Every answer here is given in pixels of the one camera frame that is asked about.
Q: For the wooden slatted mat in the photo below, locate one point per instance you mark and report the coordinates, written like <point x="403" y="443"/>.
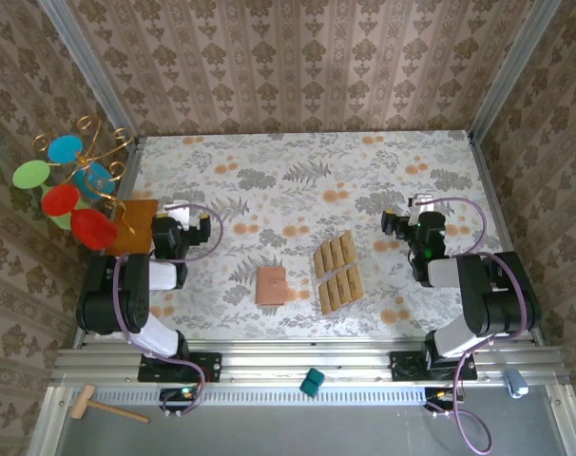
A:
<point x="323" y="281"/>

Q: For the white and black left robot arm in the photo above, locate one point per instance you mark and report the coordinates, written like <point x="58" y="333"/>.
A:
<point x="136" y="290"/>

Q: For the brown wooden stand base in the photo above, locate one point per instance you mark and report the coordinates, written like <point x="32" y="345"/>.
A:
<point x="138" y="223"/>

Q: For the red wine glass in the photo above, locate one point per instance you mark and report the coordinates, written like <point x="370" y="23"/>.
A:
<point x="94" y="230"/>

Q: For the blue wine glass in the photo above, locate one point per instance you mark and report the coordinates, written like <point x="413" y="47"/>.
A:
<point x="64" y="149"/>

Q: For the green wine glass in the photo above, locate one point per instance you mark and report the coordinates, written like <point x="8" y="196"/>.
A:
<point x="31" y="175"/>

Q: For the small circuit board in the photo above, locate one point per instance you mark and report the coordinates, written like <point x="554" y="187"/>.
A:
<point x="181" y="394"/>
<point x="442" y="395"/>

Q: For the white and blue clip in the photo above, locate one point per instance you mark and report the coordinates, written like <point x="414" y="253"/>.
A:
<point x="516" y="385"/>

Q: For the teal green box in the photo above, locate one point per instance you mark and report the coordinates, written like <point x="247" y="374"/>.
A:
<point x="312" y="382"/>

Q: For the small wooden mallet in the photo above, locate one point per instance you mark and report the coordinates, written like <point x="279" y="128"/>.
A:
<point x="81" y="404"/>

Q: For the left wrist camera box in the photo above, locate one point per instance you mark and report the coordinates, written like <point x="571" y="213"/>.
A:
<point x="181" y="214"/>

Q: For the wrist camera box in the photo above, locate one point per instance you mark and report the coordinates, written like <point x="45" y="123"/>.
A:
<point x="422" y="199"/>
<point x="181" y="214"/>

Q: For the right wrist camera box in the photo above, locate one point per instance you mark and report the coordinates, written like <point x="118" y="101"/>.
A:
<point x="422" y="199"/>

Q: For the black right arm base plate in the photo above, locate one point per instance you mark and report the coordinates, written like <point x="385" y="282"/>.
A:
<point x="404" y="368"/>

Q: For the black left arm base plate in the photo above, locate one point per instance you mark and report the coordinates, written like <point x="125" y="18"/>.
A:
<point x="207" y="368"/>

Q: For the aluminium mounting rail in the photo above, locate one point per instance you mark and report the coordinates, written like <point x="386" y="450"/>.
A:
<point x="293" y="366"/>

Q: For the aluminium frame post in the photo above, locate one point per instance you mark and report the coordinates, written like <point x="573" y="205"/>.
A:
<point x="88" y="66"/>
<point x="511" y="66"/>

